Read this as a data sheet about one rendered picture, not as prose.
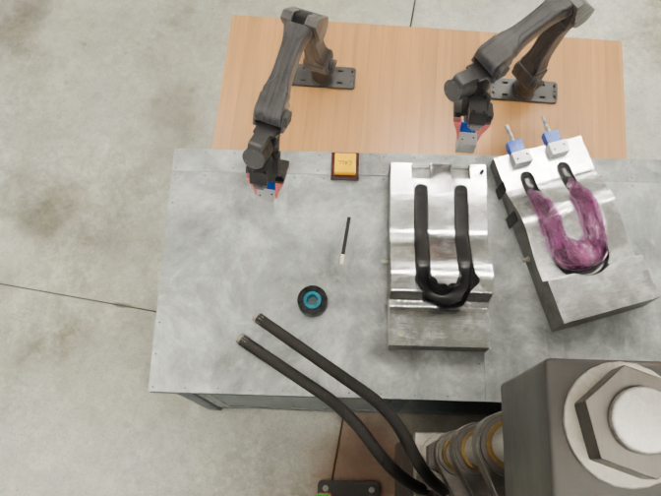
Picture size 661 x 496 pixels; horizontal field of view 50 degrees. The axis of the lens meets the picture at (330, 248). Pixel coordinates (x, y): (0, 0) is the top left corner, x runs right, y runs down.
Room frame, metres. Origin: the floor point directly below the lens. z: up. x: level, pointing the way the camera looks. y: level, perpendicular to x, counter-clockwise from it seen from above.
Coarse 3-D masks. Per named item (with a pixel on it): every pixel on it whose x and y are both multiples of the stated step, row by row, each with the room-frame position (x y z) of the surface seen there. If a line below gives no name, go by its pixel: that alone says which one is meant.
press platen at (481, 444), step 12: (492, 420) 0.07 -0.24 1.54; (480, 432) 0.06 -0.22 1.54; (492, 432) 0.05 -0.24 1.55; (480, 444) 0.04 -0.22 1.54; (480, 456) 0.02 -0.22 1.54; (492, 456) 0.02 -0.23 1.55; (480, 468) 0.00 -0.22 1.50; (492, 468) 0.00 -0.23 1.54; (504, 468) 0.00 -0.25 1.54; (492, 480) -0.02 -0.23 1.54; (504, 480) -0.02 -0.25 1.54; (492, 492) -0.03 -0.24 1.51; (504, 492) -0.03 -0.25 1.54
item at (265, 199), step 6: (270, 186) 0.73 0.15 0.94; (258, 192) 0.71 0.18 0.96; (264, 192) 0.71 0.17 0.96; (270, 192) 0.71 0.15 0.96; (258, 198) 0.70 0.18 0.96; (264, 198) 0.69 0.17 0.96; (270, 198) 0.69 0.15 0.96; (258, 204) 0.69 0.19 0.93; (264, 204) 0.69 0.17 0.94; (270, 204) 0.68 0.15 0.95
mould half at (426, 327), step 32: (448, 192) 0.72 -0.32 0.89; (480, 192) 0.71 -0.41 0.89; (448, 224) 0.63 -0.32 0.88; (480, 224) 0.62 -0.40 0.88; (448, 256) 0.53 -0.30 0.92; (480, 256) 0.53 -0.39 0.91; (416, 288) 0.44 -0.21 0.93; (480, 288) 0.44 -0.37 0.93; (416, 320) 0.38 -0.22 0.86; (448, 320) 0.37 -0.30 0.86; (480, 320) 0.37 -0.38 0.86
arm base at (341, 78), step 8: (296, 72) 1.16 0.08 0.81; (304, 72) 1.16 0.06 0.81; (312, 72) 1.13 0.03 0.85; (336, 72) 1.15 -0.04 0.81; (344, 72) 1.15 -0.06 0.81; (352, 72) 1.15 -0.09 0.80; (296, 80) 1.13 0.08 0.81; (304, 80) 1.13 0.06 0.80; (312, 80) 1.12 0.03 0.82; (320, 80) 1.11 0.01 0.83; (328, 80) 1.12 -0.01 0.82; (336, 80) 1.12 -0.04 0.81; (344, 80) 1.12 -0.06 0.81; (352, 80) 1.12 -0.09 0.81; (328, 88) 1.11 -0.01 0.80; (336, 88) 1.10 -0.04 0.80; (344, 88) 1.10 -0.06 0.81; (352, 88) 1.10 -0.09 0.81
